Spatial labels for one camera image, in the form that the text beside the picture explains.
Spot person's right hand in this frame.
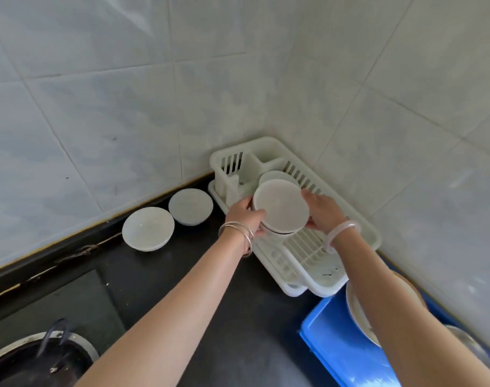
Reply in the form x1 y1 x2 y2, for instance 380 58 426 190
301 188 348 235

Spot person's left hand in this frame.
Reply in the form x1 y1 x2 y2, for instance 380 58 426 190
225 196 267 238

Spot white ceramic bowl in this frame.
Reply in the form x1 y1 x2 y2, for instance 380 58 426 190
168 188 214 227
260 222 307 237
122 206 175 253
258 170 301 188
252 179 310 232

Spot person's left forearm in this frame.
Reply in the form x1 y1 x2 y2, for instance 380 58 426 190
75 229 251 387

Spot person's right forearm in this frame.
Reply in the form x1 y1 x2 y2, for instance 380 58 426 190
331 230 490 387

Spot silver wrist bangles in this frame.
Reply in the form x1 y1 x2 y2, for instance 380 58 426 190
218 221 255 258

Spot pale jade wrist bangle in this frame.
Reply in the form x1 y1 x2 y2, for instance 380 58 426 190
323 220 362 255

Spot white plastic dish rack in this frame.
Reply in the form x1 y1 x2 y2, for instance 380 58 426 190
210 136 383 299

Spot white plate with brown rim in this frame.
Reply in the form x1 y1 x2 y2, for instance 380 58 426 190
345 270 428 348

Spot blue plastic basin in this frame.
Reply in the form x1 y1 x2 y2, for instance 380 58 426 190
299 260 490 387

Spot black glass cooktop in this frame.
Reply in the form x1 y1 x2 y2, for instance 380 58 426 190
0 269 127 359

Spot stainless steel bowl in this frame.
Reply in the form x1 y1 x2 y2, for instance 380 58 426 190
444 325 490 376

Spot black wok with handle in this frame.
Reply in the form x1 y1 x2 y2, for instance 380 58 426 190
0 318 101 387

